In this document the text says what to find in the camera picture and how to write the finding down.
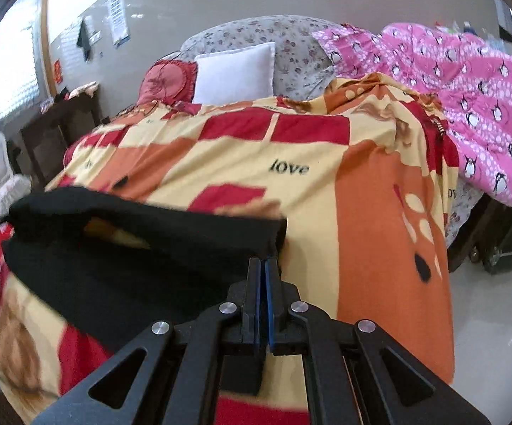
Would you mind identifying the black pants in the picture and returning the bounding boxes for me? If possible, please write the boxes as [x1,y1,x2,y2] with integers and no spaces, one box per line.
[2,185,289,397]

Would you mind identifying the black rolling case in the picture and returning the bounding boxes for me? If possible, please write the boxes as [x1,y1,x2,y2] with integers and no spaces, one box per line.
[468,200,512,274]

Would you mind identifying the red round cushion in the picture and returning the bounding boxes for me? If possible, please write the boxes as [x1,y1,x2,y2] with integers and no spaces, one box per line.
[137,59,198,104]

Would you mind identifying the white pillow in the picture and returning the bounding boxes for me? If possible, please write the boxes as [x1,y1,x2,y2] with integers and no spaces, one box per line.
[192,42,276,106]

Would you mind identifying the dark wooden desk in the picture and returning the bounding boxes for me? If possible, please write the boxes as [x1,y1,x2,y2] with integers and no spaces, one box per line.
[19,86,102,187]

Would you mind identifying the floral upholstered headboard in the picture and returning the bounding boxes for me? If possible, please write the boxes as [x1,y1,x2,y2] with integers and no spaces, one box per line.
[179,15,341,101]

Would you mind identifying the pink penguin quilt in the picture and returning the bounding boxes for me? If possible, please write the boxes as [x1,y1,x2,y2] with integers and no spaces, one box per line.
[313,23,512,206]

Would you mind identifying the red paper window decoration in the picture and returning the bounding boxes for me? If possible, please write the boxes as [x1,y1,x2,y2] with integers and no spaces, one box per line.
[53,60,64,85]

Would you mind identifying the black cloth on wall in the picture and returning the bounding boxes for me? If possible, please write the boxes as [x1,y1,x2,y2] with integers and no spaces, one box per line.
[76,19,91,62]

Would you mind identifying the white wall poster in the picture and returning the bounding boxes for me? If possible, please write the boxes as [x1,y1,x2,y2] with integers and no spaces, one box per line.
[107,0,130,48]

